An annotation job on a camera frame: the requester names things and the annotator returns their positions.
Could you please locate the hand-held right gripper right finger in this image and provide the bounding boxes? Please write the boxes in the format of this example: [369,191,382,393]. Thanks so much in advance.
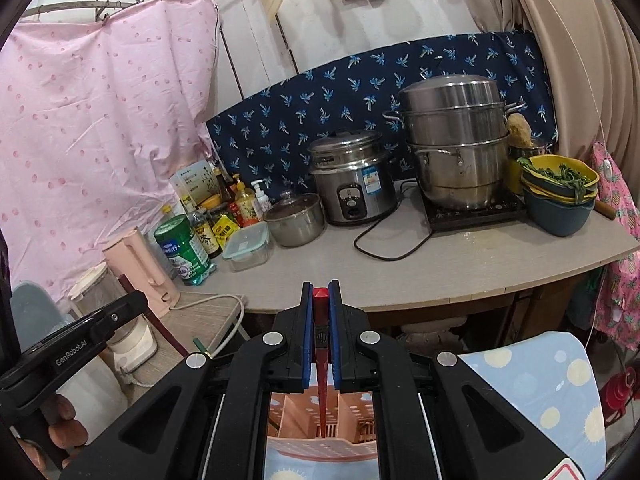
[327,281,608,480]

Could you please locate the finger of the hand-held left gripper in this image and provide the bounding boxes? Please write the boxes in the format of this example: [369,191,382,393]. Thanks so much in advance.
[75,291,149,341]

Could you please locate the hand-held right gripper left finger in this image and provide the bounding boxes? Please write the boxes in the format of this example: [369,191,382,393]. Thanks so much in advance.
[59,281,314,480]

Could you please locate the red chopstick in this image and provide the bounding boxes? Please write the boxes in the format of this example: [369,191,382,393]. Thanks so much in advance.
[312,287,331,438]

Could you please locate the pink plastic utensil holder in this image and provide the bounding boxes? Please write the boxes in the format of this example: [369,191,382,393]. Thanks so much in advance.
[267,392,378,461]

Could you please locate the person's left hand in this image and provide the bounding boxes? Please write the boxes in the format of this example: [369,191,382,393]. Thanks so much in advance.
[37,394,90,467]

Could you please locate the white blender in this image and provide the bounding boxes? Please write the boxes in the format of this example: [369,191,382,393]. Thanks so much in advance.
[67,262,158,376]

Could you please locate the pink electric kettle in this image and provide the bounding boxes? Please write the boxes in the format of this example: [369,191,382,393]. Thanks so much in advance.
[102,226,182,318]

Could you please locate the white cloth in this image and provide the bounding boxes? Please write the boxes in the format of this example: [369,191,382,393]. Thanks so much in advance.
[65,370,128,453]

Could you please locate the green tin can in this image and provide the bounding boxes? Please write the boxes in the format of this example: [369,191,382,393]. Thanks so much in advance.
[153,214,217,288]

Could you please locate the clear plastic food container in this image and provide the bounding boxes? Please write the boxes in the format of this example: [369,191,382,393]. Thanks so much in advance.
[221,222,271,273]

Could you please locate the dark labelled sauce bottle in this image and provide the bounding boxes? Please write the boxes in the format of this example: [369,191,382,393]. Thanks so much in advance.
[185,207,221,261]

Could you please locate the small pot with glass lid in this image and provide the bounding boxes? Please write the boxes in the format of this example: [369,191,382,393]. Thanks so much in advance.
[262,190,326,248]

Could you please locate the yellow seasoning packet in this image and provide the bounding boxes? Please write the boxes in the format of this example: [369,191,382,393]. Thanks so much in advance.
[215,212,241,248]

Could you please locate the white pump bottle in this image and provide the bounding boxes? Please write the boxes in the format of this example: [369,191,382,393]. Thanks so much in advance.
[250,179,272,218]

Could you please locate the yellow oil bottle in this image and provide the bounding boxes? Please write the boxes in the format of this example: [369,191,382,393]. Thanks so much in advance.
[232,182,262,228]

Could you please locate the white and green carton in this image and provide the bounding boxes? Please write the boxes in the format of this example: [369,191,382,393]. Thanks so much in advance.
[169,160,221,211]

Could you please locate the stainless steel rice cooker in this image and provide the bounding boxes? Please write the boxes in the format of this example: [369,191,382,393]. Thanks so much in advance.
[306,129,398,226]

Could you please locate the dark soy sauce bottle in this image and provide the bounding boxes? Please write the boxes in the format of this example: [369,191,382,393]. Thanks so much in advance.
[212,167,236,206]

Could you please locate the pink dotted curtain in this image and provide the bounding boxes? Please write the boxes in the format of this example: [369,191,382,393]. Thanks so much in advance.
[0,0,221,306]

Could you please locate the light blue dotted cloth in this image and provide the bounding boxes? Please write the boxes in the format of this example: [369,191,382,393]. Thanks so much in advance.
[265,330,608,480]

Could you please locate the stainless steel steamer pot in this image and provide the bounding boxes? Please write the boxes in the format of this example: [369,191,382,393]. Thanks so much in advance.
[382,74,527,211]

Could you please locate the black induction cooker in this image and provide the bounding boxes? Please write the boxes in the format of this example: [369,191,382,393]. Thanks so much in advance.
[417,190,528,235]

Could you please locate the navy palm-print cloth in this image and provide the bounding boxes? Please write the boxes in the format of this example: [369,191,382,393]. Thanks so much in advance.
[205,30,558,201]

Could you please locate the blue plastic basin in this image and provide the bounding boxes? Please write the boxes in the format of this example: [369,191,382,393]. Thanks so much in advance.
[522,190,596,237]

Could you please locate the green leafy vegetables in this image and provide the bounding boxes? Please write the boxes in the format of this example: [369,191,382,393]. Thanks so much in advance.
[517,156,593,201]

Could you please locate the loofah sponge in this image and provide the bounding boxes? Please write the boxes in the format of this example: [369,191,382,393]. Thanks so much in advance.
[506,112,533,148]

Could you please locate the red plastic object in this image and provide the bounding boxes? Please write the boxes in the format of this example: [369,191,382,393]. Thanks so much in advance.
[600,365,640,426]

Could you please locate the pink pineapple-print cloth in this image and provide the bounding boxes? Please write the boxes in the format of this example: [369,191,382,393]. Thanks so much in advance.
[587,142,640,351]

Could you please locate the yellow colander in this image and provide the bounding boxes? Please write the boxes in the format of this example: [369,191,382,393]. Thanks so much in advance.
[517,155,600,206]

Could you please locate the beige curtain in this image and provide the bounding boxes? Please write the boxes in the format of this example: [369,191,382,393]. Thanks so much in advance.
[450,0,640,171]

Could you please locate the white power cable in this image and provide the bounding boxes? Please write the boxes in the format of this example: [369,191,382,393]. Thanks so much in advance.
[120,294,246,388]

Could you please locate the black power cable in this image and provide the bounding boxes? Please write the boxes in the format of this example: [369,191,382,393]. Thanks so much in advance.
[353,180,433,262]

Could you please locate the white pull cord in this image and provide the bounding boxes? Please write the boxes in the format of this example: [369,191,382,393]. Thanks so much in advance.
[562,0,615,177]

